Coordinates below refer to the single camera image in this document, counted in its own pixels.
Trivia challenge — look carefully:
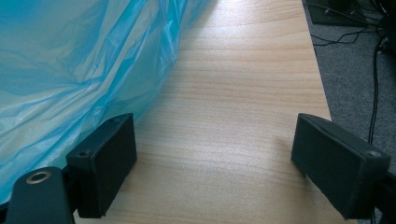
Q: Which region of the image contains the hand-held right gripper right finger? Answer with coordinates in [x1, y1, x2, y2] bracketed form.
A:
[290, 113, 391, 220]

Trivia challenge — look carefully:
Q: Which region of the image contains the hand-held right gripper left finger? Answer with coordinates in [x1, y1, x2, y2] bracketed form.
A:
[65, 113, 138, 219]

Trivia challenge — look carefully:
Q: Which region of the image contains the blue plastic bag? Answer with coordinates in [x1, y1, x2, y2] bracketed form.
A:
[0, 0, 219, 204]

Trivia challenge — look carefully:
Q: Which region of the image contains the black equipment stand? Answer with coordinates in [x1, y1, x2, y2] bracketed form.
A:
[376, 0, 396, 58]

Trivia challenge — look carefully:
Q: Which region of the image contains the black flat board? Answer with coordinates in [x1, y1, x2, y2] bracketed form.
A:
[304, 0, 370, 27]

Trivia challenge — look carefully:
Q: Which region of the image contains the long black cable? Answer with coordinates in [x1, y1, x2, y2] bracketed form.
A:
[367, 36, 388, 146]

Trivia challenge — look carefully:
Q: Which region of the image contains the thin black floor cable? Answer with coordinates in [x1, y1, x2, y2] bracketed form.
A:
[310, 27, 376, 48]

